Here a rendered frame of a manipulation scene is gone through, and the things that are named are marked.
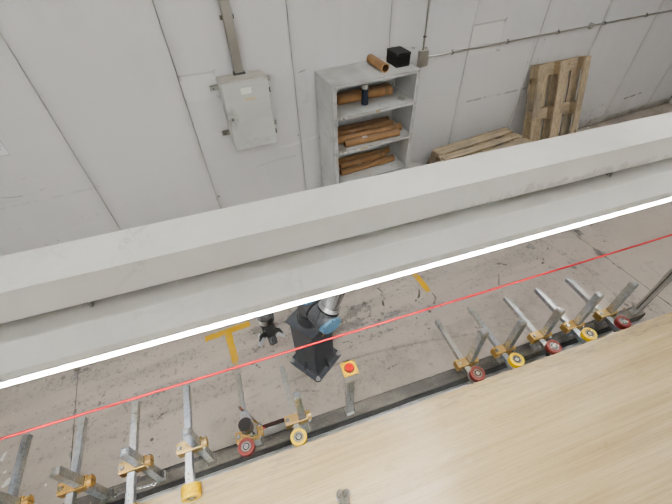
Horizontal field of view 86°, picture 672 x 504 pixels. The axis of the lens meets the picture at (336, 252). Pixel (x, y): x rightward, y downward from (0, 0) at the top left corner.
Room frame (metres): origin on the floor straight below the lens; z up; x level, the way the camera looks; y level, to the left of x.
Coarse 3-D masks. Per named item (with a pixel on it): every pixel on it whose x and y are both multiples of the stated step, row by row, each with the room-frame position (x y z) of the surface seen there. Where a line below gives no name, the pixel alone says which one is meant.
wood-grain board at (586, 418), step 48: (624, 336) 1.06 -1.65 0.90; (480, 384) 0.82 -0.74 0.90; (528, 384) 0.81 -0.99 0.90; (576, 384) 0.80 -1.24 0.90; (624, 384) 0.79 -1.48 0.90; (384, 432) 0.60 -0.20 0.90; (432, 432) 0.59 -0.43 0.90; (480, 432) 0.58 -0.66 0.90; (528, 432) 0.57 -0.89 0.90; (576, 432) 0.56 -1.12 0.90; (624, 432) 0.55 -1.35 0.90; (240, 480) 0.42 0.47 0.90; (288, 480) 0.41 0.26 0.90; (336, 480) 0.40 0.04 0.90; (384, 480) 0.40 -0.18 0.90; (432, 480) 0.39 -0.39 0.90; (480, 480) 0.38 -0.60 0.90; (528, 480) 0.37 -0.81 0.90; (576, 480) 0.37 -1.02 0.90; (624, 480) 0.36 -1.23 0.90
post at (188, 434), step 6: (186, 432) 0.56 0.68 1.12; (192, 432) 0.57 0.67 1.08; (186, 438) 0.54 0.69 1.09; (192, 438) 0.55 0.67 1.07; (198, 438) 0.57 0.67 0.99; (192, 444) 0.54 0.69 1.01; (198, 444) 0.55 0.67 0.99; (204, 450) 0.55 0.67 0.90; (210, 450) 0.58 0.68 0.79; (204, 456) 0.54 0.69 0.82; (210, 456) 0.55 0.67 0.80
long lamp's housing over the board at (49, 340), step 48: (576, 192) 0.52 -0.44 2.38; (624, 192) 0.53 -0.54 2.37; (384, 240) 0.41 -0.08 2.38; (432, 240) 0.42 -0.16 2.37; (480, 240) 0.44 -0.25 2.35; (144, 288) 0.33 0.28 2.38; (192, 288) 0.33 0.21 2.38; (240, 288) 0.33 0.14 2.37; (288, 288) 0.34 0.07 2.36; (336, 288) 0.36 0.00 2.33; (0, 336) 0.26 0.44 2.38; (48, 336) 0.26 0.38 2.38; (96, 336) 0.27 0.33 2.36; (144, 336) 0.28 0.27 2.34
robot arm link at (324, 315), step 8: (328, 296) 1.38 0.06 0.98; (336, 296) 1.37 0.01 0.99; (320, 304) 1.38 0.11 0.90; (328, 304) 1.35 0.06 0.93; (336, 304) 1.35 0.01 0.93; (312, 312) 1.36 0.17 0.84; (320, 312) 1.33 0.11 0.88; (328, 312) 1.32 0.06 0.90; (336, 312) 1.33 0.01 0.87; (312, 320) 1.33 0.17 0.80; (320, 320) 1.30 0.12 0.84; (328, 320) 1.29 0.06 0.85; (336, 320) 1.30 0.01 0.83; (320, 328) 1.26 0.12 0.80; (328, 328) 1.26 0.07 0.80
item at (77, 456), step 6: (78, 420) 0.69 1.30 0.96; (84, 420) 0.69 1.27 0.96; (78, 426) 0.66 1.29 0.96; (84, 426) 0.66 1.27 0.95; (78, 432) 0.63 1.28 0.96; (84, 432) 0.64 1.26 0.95; (78, 438) 0.61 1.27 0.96; (84, 438) 0.61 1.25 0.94; (78, 444) 0.58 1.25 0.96; (78, 450) 0.55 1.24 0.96; (72, 456) 0.53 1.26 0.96; (78, 456) 0.53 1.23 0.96; (72, 462) 0.50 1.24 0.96; (78, 462) 0.50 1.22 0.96; (72, 468) 0.48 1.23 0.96; (78, 468) 0.48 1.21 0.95; (72, 492) 0.38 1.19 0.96; (66, 498) 0.36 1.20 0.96; (72, 498) 0.36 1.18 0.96
